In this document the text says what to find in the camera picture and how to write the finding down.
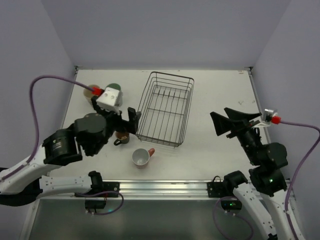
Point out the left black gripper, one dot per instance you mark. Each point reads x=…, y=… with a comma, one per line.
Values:
x=117, y=122

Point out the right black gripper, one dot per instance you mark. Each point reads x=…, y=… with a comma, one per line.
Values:
x=243, y=127

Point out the black mug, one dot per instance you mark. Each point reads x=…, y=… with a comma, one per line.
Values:
x=121, y=138

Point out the black wire dish rack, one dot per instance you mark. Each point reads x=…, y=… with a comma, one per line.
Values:
x=165, y=108

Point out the green plastic cup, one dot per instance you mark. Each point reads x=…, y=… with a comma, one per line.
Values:
x=114, y=86

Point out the pink mug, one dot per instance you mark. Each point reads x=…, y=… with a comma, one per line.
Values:
x=141, y=157

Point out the cream floral mug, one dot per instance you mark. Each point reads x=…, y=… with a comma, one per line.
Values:
x=88, y=93

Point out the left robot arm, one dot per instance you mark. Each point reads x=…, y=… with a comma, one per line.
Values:
x=29, y=180

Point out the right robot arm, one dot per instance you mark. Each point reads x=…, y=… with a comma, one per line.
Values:
x=264, y=193

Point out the right black controller box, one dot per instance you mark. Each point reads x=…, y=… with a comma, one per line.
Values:
x=231, y=205

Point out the black controller box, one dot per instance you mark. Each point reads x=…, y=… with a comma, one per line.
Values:
x=94, y=204
x=231, y=205

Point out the left black controller box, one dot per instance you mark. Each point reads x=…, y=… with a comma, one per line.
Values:
x=94, y=204

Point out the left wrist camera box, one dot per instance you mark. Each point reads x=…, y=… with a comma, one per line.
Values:
x=110, y=100

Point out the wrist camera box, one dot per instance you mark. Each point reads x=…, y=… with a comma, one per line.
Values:
x=110, y=100
x=270, y=117

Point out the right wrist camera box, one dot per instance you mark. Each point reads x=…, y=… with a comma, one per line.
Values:
x=270, y=117

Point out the aluminium rail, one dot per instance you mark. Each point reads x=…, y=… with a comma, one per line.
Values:
x=160, y=188

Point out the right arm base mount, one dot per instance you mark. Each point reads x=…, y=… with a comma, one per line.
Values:
x=216, y=188

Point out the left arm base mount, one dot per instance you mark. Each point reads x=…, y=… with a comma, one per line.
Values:
x=111, y=187

